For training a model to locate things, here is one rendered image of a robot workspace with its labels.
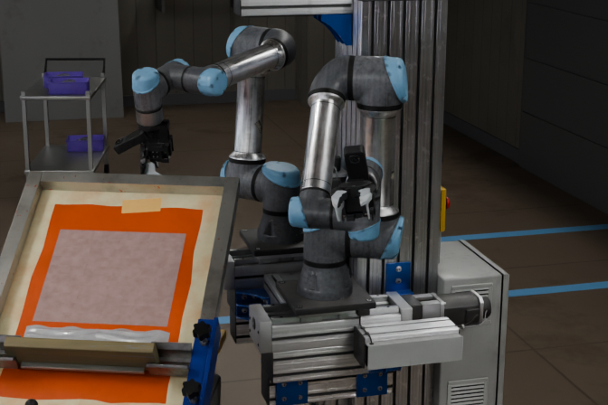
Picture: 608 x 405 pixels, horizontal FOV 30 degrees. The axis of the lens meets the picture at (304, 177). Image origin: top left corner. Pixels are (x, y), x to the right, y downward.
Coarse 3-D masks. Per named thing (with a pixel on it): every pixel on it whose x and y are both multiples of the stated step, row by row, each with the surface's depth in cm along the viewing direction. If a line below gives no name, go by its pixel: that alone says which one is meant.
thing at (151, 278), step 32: (128, 224) 302; (160, 224) 301; (192, 224) 301; (128, 256) 294; (160, 256) 294; (192, 256) 293; (128, 288) 287; (160, 288) 287; (128, 320) 280; (160, 320) 280; (96, 384) 268; (128, 384) 267; (160, 384) 267
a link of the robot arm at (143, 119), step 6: (162, 108) 317; (138, 114) 314; (144, 114) 313; (150, 114) 313; (156, 114) 314; (162, 114) 317; (138, 120) 315; (144, 120) 314; (150, 120) 314; (156, 120) 315; (162, 120) 317; (144, 126) 316; (150, 126) 315
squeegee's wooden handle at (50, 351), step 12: (12, 348) 264; (24, 348) 264; (36, 348) 263; (48, 348) 263; (60, 348) 263; (72, 348) 263; (84, 348) 262; (96, 348) 262; (108, 348) 262; (120, 348) 262; (132, 348) 262; (144, 348) 261; (156, 348) 263; (24, 360) 268; (36, 360) 267; (48, 360) 267; (60, 360) 266; (72, 360) 266; (84, 360) 265; (96, 360) 265; (108, 360) 265; (120, 360) 264; (132, 360) 264; (144, 360) 263; (156, 360) 264
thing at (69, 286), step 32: (64, 224) 303; (96, 224) 303; (64, 256) 295; (96, 256) 295; (32, 288) 289; (64, 288) 288; (96, 288) 288; (32, 320) 282; (64, 320) 281; (96, 320) 281; (0, 384) 269; (32, 384) 269; (64, 384) 268
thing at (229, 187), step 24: (24, 192) 307; (120, 192) 310; (144, 192) 309; (168, 192) 308; (192, 192) 308; (216, 192) 307; (24, 216) 301; (24, 240) 299; (216, 240) 292; (0, 264) 290; (216, 264) 287; (0, 288) 285; (216, 288) 281; (0, 312) 283; (216, 312) 277
